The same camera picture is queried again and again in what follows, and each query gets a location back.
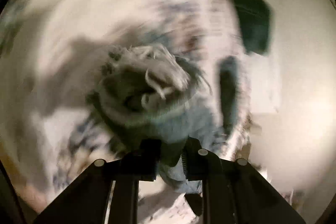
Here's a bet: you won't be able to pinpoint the light blue denim shorts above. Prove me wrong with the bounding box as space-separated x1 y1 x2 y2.
89 44 225 194

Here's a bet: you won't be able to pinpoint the folded dark blue pants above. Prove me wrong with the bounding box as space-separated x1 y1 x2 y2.
219 56 238 137

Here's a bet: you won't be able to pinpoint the dark green blanket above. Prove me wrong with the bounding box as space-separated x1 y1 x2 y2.
233 0 271 55

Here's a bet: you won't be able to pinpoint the floral bed blanket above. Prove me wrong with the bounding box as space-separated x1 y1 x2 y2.
1 0 249 223

